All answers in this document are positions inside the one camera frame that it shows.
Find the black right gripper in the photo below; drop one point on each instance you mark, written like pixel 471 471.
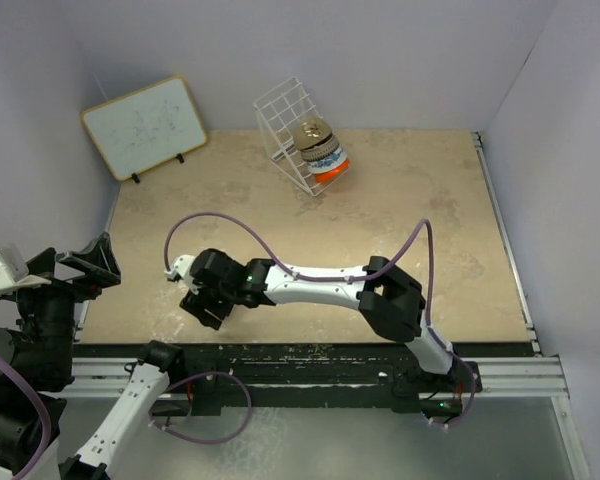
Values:
pixel 198 301

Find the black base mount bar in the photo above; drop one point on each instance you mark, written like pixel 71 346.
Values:
pixel 319 375

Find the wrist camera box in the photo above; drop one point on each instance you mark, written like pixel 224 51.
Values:
pixel 14 273
pixel 179 269

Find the black glossy bowl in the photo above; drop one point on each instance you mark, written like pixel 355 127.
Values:
pixel 310 132

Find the whiteboard with wooden frame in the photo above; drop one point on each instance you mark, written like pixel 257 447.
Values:
pixel 145 128

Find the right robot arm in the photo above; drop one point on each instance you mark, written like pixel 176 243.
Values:
pixel 390 300

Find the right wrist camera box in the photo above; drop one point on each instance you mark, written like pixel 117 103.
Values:
pixel 179 269

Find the white wire dish rack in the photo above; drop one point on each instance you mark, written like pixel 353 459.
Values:
pixel 279 112

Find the aluminium rail frame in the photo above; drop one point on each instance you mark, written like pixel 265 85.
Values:
pixel 398 177

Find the blue and white bowl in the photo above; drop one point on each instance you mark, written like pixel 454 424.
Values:
pixel 328 163

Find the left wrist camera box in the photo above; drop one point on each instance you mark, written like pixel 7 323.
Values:
pixel 14 273

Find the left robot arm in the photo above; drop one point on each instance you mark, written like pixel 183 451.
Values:
pixel 36 365

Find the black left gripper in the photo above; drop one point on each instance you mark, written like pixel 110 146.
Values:
pixel 95 261

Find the orange bowl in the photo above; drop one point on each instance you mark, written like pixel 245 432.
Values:
pixel 328 176

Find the brown patterned bowl cream inside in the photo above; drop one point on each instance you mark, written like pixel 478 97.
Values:
pixel 320 150

